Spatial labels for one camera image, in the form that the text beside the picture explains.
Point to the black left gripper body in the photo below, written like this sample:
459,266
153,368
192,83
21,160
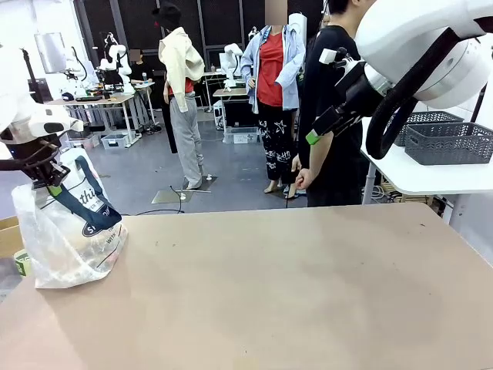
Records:
42,169

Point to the black green-tipped right gripper finger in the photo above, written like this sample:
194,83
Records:
329,117
317,135

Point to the black green-tipped left gripper finger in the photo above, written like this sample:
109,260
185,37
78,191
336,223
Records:
54,190
39,185

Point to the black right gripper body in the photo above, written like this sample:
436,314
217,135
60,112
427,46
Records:
360,90

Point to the dark grey plastic basket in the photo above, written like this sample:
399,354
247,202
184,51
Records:
450,144
431,117

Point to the person's right forearm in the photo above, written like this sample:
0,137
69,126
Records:
319,154

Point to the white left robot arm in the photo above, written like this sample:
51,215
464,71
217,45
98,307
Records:
19,88

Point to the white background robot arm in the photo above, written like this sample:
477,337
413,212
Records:
232,61

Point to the green white paper bag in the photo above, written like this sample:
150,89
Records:
23,264

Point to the person's right hand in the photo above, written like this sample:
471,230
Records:
305,179

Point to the person in black t-shirt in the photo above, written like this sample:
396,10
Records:
331,181

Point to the cardboard box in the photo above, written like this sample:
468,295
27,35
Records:
7,235

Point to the clear plastic bin white label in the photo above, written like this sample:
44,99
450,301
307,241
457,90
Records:
240,135

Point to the clear plastic floor bin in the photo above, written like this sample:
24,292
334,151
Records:
115,140

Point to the black cabinet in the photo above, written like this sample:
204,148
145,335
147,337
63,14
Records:
240,113

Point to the wood top desk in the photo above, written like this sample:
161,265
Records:
100,101

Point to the small wood top table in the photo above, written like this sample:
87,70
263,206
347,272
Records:
230,92

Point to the white side table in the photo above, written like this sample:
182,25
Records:
423,173

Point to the wooden slat crate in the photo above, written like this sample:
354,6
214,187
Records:
408,192

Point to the metal floor plate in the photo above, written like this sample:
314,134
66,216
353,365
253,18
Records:
169,196

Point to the grey whiteboard panel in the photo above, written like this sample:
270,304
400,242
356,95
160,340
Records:
49,52

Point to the slanted black stand leg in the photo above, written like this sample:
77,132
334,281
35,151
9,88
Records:
479,106

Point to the green top desk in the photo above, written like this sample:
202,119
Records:
146,86

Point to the background person in black shirt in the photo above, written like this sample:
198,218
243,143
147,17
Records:
140,69

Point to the mannequin in cream jacket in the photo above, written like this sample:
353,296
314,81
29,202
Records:
183,77

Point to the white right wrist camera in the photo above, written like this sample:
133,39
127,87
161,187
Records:
331,56

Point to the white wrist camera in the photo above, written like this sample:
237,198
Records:
73,125
331,56

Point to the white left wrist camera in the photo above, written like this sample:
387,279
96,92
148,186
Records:
73,125

